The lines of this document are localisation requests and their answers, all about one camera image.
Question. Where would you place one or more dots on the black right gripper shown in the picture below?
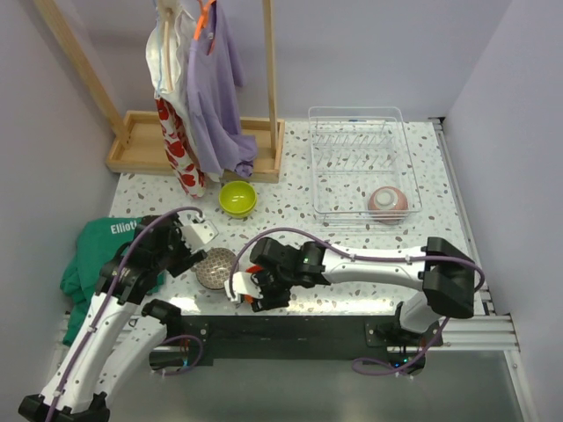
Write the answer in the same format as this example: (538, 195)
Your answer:
(268, 301)

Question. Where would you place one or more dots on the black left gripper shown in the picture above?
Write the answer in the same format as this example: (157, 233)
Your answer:
(184, 253)

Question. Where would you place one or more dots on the pink white ceramic bowl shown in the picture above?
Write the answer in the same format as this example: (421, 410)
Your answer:
(388, 205)

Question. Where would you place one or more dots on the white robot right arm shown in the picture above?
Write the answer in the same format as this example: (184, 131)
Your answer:
(442, 277)

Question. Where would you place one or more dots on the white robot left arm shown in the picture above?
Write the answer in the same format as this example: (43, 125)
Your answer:
(121, 328)

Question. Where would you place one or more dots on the wooden clothes rack stand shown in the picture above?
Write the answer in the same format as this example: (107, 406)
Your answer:
(138, 146)

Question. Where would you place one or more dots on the brown patterned ceramic bowl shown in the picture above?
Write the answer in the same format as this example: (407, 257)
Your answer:
(213, 271)

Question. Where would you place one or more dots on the lower lime green bowl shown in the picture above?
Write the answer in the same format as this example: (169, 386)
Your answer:
(238, 210)

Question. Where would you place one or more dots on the lime green bowl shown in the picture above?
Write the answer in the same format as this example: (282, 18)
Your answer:
(237, 191)
(238, 210)

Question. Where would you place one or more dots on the upper lime green bowl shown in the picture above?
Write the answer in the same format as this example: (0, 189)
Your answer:
(237, 191)

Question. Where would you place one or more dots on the red floral white garment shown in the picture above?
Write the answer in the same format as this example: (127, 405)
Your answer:
(172, 109)

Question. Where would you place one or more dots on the lilac purple shirt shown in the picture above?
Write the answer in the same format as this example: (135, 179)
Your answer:
(212, 82)

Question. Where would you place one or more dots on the orange clothes hanger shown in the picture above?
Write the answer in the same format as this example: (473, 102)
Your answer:
(205, 32)

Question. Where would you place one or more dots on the wooden clothes hanger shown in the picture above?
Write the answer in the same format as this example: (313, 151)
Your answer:
(167, 41)

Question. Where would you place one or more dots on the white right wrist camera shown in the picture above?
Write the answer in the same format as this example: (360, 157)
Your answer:
(242, 286)

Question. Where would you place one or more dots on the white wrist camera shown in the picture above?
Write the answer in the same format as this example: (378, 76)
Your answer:
(198, 235)
(242, 286)

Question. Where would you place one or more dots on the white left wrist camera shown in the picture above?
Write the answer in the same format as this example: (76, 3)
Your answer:
(198, 235)

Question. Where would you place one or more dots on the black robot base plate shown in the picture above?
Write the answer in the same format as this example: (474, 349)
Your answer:
(292, 338)

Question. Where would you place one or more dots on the white wire dish rack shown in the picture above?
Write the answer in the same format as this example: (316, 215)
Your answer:
(354, 151)

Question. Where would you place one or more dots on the aluminium rail frame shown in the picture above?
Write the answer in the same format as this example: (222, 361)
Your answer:
(474, 371)

